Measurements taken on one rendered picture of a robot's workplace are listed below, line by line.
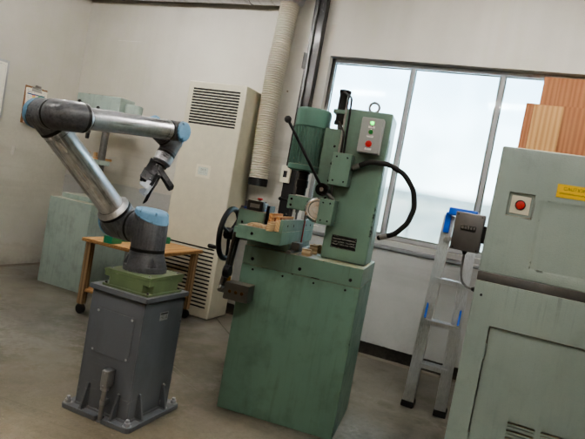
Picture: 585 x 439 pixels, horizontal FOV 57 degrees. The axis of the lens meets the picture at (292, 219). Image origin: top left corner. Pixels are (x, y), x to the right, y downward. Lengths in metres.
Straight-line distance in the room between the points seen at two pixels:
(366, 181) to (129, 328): 1.24
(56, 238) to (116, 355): 2.40
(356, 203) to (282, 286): 0.52
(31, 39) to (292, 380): 3.71
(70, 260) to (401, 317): 2.59
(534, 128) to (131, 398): 2.83
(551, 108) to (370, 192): 1.64
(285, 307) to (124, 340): 0.72
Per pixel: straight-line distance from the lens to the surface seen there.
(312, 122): 2.64
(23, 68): 5.14
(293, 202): 2.67
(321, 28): 4.27
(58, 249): 4.68
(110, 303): 2.41
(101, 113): 2.23
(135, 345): 2.36
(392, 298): 3.96
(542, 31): 4.06
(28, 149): 5.21
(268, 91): 4.18
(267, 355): 2.60
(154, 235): 2.37
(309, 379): 2.57
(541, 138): 3.76
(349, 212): 2.54
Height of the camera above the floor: 1.09
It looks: 3 degrees down
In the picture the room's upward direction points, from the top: 10 degrees clockwise
